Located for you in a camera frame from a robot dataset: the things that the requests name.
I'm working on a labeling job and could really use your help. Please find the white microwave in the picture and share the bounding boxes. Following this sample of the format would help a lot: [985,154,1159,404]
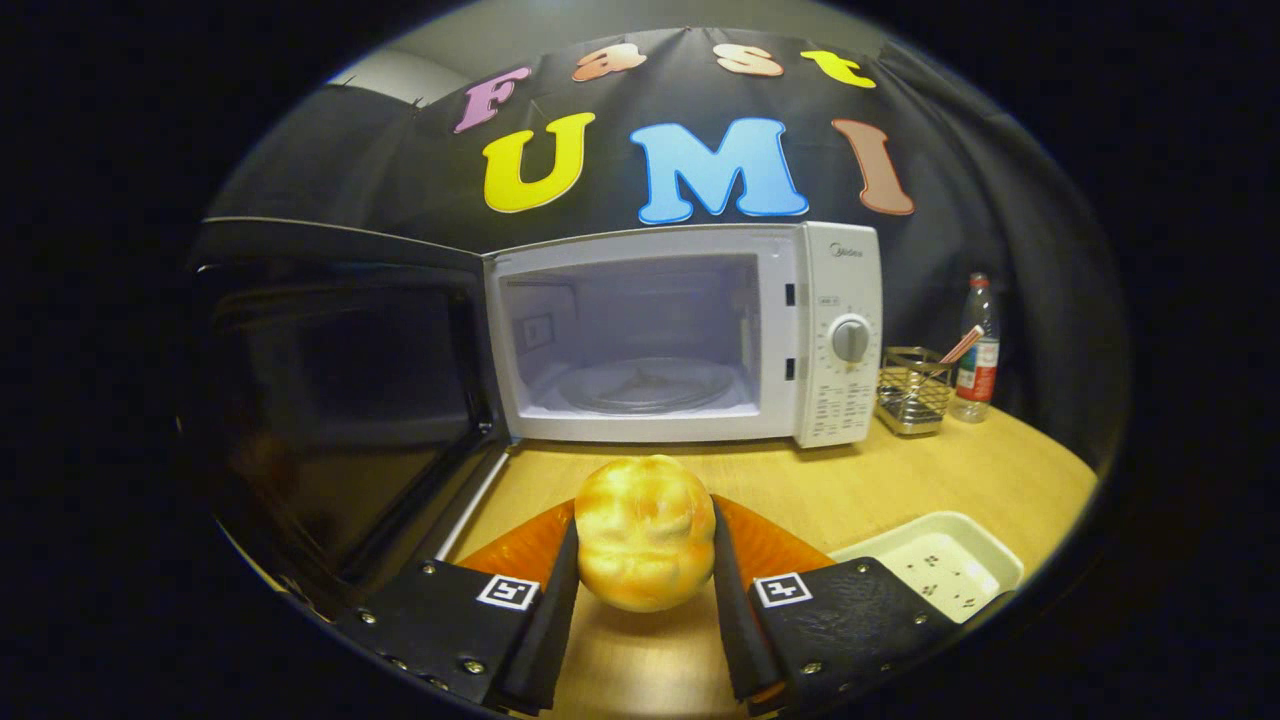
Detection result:
[185,217,885,621]

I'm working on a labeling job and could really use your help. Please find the metal wire basket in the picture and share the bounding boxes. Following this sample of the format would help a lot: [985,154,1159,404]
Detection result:
[877,346,954,437]

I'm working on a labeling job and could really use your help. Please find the striped pink straw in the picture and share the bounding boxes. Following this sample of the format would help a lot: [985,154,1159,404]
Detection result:
[938,325,985,366]

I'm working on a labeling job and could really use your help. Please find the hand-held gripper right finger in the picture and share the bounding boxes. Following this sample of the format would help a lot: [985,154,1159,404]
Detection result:
[708,494,961,716]

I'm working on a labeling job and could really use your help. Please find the black backdrop cloth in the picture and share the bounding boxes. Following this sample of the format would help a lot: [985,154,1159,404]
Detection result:
[205,28,1131,471]

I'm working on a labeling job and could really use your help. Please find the golden bread bun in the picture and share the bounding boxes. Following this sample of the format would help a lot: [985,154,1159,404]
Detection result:
[574,455,718,614]

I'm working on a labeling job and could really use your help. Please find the glass microwave turntable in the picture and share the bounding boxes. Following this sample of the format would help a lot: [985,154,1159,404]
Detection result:
[556,357,739,415]

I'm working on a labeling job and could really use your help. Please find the clear bottle with red label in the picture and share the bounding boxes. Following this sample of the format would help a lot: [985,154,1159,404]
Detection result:
[950,273,1001,424]

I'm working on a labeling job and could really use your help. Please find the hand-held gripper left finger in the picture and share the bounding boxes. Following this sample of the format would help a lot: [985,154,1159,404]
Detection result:
[335,500,581,716]

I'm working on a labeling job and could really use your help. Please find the cream rectangular tray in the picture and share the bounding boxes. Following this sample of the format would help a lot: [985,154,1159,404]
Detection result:
[830,511,1025,624]

